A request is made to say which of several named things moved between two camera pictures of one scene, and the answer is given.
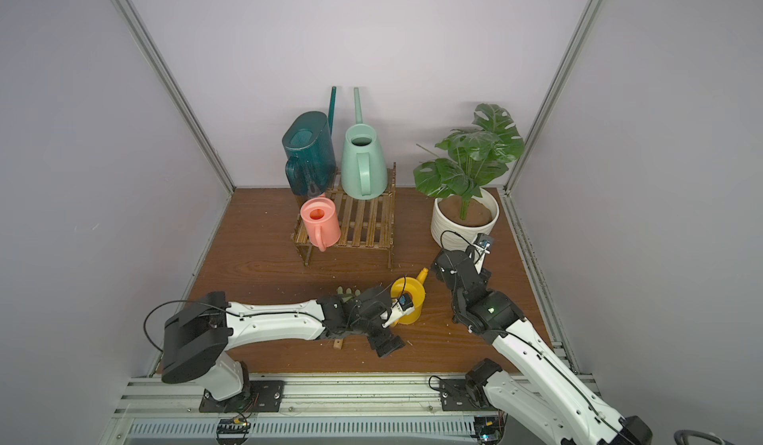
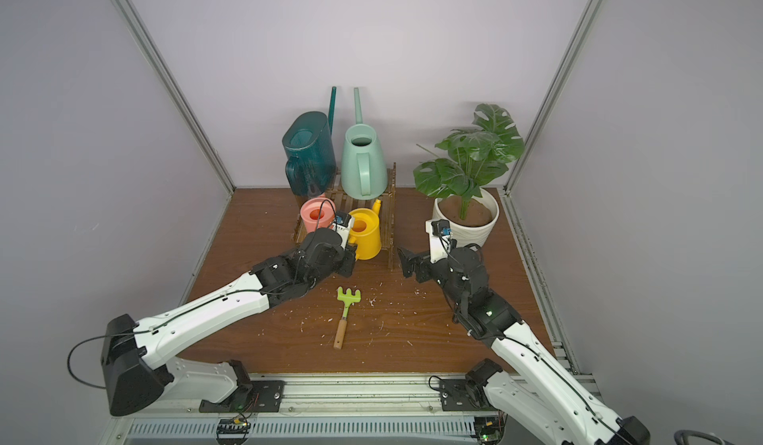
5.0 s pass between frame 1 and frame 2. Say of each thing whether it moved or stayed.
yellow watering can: moved
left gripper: moved
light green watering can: stayed
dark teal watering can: stayed
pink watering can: stayed
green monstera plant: stayed
